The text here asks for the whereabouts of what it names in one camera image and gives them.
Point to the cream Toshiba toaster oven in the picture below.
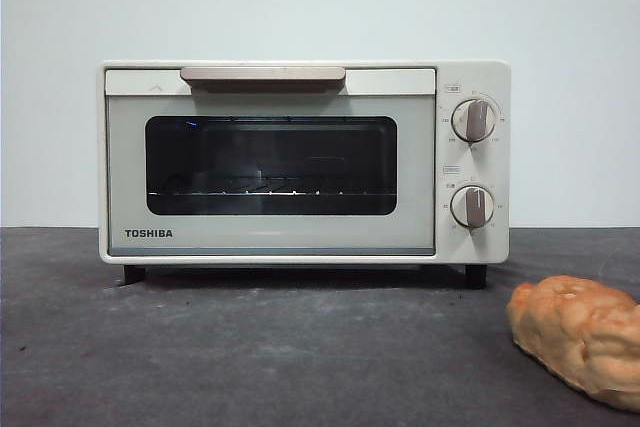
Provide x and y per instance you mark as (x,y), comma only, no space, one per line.
(472,77)

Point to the oven knob with narrow dial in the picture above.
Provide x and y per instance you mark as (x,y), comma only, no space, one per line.
(471,207)

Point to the oven knob with wide dial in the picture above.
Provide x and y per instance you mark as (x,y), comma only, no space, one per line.
(472,121)

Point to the golden braided bread loaf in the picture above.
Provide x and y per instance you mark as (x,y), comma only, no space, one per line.
(570,327)

